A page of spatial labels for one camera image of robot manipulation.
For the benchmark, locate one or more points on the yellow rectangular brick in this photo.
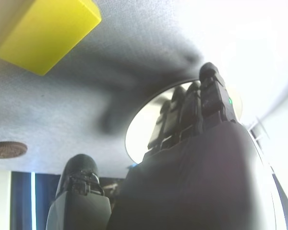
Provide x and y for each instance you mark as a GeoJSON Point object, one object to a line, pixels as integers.
{"type": "Point", "coordinates": [50, 36]}

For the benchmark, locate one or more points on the brown round sandwich cookie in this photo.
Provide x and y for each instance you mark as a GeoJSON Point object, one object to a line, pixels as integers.
{"type": "Point", "coordinates": [7, 149]}

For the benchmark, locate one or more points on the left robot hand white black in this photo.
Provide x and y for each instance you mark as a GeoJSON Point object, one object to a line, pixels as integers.
{"type": "Point", "coordinates": [194, 179]}

